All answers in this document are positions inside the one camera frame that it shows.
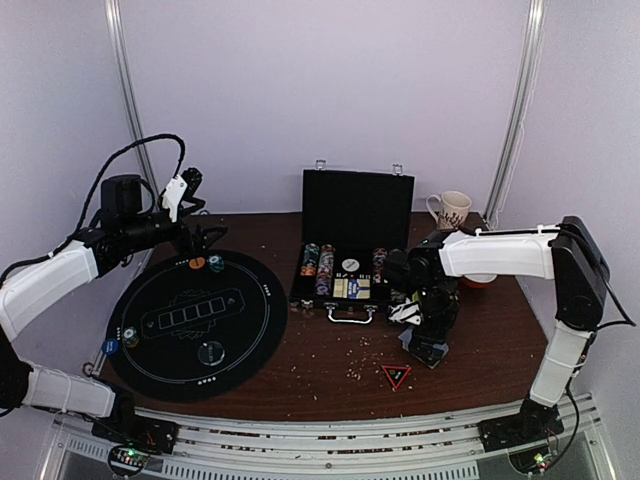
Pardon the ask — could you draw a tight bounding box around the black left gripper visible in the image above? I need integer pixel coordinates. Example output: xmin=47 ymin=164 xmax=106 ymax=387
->
xmin=122 ymin=198 xmax=227 ymax=258

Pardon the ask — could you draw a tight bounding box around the orange round button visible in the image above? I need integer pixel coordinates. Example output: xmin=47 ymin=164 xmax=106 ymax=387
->
xmin=189 ymin=257 xmax=206 ymax=270

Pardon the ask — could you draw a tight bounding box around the grey card deck box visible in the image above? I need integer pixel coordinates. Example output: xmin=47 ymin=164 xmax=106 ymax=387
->
xmin=398 ymin=327 xmax=449 ymax=369

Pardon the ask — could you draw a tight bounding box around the black poker chip case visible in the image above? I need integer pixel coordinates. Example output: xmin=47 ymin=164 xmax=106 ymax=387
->
xmin=290 ymin=160 xmax=415 ymax=325

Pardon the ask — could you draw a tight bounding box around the clear black round button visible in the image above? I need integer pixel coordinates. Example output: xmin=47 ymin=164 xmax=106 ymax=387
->
xmin=197 ymin=341 xmax=226 ymax=367

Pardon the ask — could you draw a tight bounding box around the blue small blind button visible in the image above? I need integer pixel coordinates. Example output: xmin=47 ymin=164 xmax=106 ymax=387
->
xmin=101 ymin=338 xmax=120 ymax=356

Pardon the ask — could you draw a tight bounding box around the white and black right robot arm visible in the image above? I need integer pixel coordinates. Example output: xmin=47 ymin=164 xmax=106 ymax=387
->
xmin=382 ymin=216 xmax=617 ymax=452

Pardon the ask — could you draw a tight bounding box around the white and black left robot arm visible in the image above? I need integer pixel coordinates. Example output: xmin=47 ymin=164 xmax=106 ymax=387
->
xmin=1 ymin=166 xmax=227 ymax=454

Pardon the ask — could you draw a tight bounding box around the blue texas holdem card deck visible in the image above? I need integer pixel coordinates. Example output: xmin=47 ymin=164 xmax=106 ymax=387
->
xmin=347 ymin=278 xmax=371 ymax=300

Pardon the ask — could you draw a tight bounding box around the white and orange bowl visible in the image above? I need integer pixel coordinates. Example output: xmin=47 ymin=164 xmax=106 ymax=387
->
xmin=460 ymin=274 xmax=497 ymax=289

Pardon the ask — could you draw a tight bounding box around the white dealer button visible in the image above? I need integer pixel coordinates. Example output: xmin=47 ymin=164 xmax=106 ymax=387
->
xmin=341 ymin=258 xmax=360 ymax=273

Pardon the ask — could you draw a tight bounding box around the cream patterned mug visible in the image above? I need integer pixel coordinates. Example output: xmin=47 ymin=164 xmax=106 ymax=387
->
xmin=425 ymin=191 xmax=472 ymax=230

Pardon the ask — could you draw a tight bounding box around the cream card deck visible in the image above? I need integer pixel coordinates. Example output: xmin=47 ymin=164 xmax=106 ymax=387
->
xmin=333 ymin=278 xmax=349 ymax=298

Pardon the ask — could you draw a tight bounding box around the left inner poker chip row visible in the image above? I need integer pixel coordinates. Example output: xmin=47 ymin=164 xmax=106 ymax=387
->
xmin=315 ymin=244 xmax=335 ymax=296

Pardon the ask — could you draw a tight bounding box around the round black poker mat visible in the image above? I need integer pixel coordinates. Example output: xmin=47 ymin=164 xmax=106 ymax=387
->
xmin=106 ymin=250 xmax=288 ymax=403

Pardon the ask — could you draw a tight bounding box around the left outer poker chip row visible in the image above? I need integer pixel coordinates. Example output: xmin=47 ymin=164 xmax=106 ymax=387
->
xmin=300 ymin=243 xmax=320 ymax=277

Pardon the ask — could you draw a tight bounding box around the red and black triangle card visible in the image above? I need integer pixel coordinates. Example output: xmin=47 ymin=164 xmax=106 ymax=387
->
xmin=382 ymin=365 xmax=411 ymax=392

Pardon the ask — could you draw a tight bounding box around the right green circuit board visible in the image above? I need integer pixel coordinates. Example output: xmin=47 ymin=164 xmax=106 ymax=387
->
xmin=514 ymin=447 xmax=555 ymax=474

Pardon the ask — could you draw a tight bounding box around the green circuit board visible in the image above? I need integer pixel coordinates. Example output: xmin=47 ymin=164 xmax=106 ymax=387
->
xmin=514 ymin=447 xmax=555 ymax=474
xmin=107 ymin=445 xmax=151 ymax=476

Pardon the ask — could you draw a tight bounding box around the left green circuit board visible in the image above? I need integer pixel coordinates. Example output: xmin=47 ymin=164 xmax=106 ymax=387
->
xmin=107 ymin=445 xmax=151 ymax=476

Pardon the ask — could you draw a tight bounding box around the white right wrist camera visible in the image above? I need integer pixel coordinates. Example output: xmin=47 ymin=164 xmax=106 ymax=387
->
xmin=387 ymin=299 xmax=423 ymax=326

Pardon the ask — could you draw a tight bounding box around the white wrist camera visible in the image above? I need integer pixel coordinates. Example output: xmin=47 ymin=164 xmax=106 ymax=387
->
xmin=387 ymin=299 xmax=423 ymax=326
xmin=159 ymin=167 xmax=206 ymax=223

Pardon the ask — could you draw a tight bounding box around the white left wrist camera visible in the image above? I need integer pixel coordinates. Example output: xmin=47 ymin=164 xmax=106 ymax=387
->
xmin=159 ymin=167 xmax=206 ymax=223

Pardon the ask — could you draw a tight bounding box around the aluminium front rail base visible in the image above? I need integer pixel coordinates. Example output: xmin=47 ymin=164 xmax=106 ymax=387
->
xmin=42 ymin=392 xmax=614 ymax=480

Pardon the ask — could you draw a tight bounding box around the left aluminium frame post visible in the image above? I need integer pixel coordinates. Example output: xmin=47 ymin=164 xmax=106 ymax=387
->
xmin=104 ymin=0 xmax=160 ymax=211

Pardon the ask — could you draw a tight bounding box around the aluminium frame post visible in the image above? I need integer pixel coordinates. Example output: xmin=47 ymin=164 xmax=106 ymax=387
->
xmin=483 ymin=0 xmax=547 ymax=228
xmin=104 ymin=0 xmax=160 ymax=211

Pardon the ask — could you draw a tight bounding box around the right aluminium frame post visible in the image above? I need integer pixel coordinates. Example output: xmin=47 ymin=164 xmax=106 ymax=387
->
xmin=483 ymin=0 xmax=547 ymax=228

